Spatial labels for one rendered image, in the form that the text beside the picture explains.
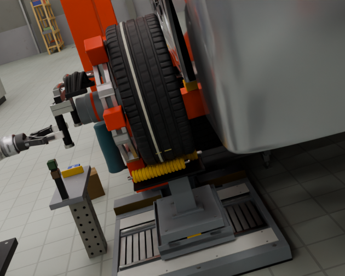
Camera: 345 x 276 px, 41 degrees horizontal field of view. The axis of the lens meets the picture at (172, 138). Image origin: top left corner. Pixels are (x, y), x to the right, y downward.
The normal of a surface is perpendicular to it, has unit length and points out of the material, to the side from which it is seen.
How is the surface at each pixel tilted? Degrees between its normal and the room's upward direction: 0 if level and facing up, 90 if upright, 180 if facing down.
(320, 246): 0
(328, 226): 0
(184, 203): 90
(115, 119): 90
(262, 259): 90
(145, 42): 44
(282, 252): 90
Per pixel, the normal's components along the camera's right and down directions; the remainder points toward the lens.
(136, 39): -0.16, -0.54
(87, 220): 0.08, 0.29
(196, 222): -0.27, -0.91
